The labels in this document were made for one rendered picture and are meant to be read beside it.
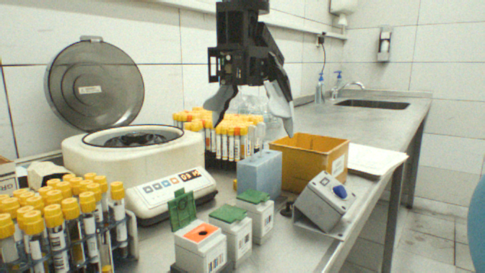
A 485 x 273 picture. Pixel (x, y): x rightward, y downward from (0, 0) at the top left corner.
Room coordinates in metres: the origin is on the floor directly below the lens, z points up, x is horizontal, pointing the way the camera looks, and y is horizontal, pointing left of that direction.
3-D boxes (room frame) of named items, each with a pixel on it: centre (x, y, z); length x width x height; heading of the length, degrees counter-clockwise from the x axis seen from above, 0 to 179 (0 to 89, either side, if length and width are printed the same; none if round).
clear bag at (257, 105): (1.27, -0.05, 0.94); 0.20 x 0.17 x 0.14; 118
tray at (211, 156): (0.78, 0.07, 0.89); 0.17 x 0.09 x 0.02; 73
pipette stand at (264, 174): (0.53, -0.03, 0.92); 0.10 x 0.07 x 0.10; 148
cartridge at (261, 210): (0.44, -0.02, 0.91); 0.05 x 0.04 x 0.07; 56
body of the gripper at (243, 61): (0.48, 0.00, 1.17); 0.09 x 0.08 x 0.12; 148
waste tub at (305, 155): (0.64, -0.14, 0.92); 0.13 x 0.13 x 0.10; 53
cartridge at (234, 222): (0.38, 0.02, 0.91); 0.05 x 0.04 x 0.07; 56
